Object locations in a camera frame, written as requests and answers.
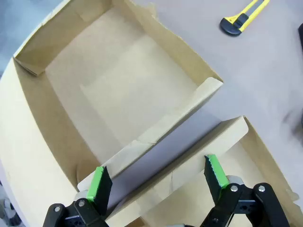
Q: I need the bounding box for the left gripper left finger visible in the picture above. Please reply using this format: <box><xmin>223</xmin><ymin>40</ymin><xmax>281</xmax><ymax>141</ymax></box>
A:
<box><xmin>42</xmin><ymin>166</ymin><xmax>114</xmax><ymax>227</ymax></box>

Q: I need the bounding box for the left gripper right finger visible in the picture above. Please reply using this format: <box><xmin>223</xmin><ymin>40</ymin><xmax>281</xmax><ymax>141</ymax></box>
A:
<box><xmin>201</xmin><ymin>154</ymin><xmax>291</xmax><ymax>227</ymax></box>

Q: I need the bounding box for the cardboard box with blue case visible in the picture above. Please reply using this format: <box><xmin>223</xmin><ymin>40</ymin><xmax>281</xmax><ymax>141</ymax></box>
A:
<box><xmin>77</xmin><ymin>115</ymin><xmax>299</xmax><ymax>227</ymax></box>

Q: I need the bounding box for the cardboard box with grey case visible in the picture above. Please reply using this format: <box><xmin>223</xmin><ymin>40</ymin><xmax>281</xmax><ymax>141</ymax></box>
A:
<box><xmin>0</xmin><ymin>0</ymin><xmax>224</xmax><ymax>213</ymax></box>

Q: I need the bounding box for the yellow black utility knife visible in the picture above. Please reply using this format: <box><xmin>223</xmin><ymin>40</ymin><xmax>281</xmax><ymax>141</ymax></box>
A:
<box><xmin>219</xmin><ymin>0</ymin><xmax>271</xmax><ymax>37</ymax></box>

